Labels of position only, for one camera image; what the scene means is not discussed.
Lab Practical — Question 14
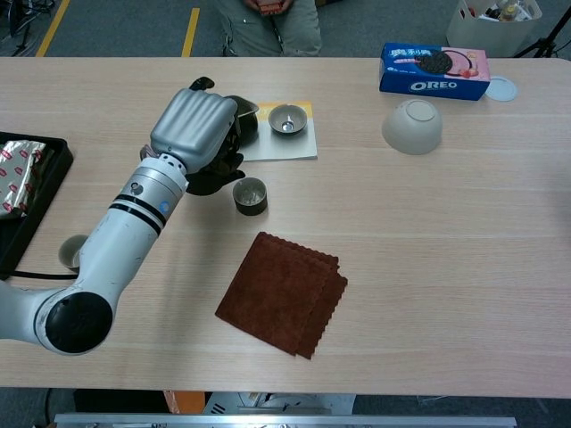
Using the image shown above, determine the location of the brown folded cloth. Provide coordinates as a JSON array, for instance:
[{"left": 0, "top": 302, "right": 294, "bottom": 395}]
[{"left": 214, "top": 231, "right": 349, "bottom": 361}]

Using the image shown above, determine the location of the black teapot with loop handle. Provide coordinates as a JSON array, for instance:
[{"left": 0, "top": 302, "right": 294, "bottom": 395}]
[{"left": 185, "top": 151, "right": 246, "bottom": 196}]

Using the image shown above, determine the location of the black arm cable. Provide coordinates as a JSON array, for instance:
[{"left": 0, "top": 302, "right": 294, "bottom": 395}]
[{"left": 11, "top": 269, "right": 79, "bottom": 281}]

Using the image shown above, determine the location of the blue Oreo biscuit box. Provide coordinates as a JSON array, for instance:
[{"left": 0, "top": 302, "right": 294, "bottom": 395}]
[{"left": 378, "top": 42, "right": 492, "bottom": 102}]

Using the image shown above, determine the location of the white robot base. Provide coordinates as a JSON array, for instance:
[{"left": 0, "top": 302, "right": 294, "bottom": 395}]
[{"left": 203, "top": 391, "right": 357, "bottom": 416}]

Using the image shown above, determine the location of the silver foil snack pack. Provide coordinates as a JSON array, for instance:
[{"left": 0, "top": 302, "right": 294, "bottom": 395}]
[{"left": 0, "top": 139, "right": 48, "bottom": 218}]

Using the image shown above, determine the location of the black tripod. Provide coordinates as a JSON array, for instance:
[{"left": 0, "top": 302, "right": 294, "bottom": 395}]
[{"left": 512, "top": 4, "right": 571, "bottom": 59}]

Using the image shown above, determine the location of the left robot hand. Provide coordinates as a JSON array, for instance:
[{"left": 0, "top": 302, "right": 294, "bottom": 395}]
[{"left": 149, "top": 76, "right": 246, "bottom": 176}]

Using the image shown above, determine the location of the black equipment stand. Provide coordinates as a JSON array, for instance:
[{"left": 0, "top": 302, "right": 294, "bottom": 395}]
[{"left": 0, "top": 0, "right": 57, "bottom": 57}]

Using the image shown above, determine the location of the white storage bin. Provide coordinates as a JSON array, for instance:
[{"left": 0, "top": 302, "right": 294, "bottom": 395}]
[{"left": 445, "top": 0, "right": 543, "bottom": 58}]

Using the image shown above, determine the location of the white and orange booklet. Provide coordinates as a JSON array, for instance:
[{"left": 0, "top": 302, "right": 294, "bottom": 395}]
[{"left": 240, "top": 100, "right": 319, "bottom": 162}]

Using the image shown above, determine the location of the black tray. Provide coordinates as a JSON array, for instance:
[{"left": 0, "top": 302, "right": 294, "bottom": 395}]
[{"left": 0, "top": 131, "right": 75, "bottom": 283}]

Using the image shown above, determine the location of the white round lid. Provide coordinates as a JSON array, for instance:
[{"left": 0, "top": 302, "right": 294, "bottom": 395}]
[{"left": 484, "top": 75, "right": 519, "bottom": 103}]

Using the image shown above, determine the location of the upturned white bowl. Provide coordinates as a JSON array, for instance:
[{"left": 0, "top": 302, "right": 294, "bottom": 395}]
[{"left": 381, "top": 99, "right": 444, "bottom": 156}]

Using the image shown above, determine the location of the aluminium rail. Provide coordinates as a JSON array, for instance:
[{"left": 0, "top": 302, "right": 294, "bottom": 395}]
[{"left": 53, "top": 413, "right": 517, "bottom": 428}]

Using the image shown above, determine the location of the black pouring pitcher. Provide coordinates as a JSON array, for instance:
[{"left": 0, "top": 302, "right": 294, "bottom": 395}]
[{"left": 227, "top": 95, "right": 261, "bottom": 148}]

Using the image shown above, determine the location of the seated person in grey trousers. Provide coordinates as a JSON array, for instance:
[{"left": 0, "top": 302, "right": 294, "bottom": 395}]
[{"left": 216, "top": 0, "right": 323, "bottom": 58}]

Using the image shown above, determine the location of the dark cup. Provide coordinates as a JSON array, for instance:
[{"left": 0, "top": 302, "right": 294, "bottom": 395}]
[
  {"left": 58, "top": 234, "right": 90, "bottom": 272},
  {"left": 231, "top": 177, "right": 269, "bottom": 218}
]

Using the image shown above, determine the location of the small grey strainer bowl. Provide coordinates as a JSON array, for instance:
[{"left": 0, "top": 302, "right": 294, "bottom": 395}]
[{"left": 268, "top": 103, "right": 308, "bottom": 136}]

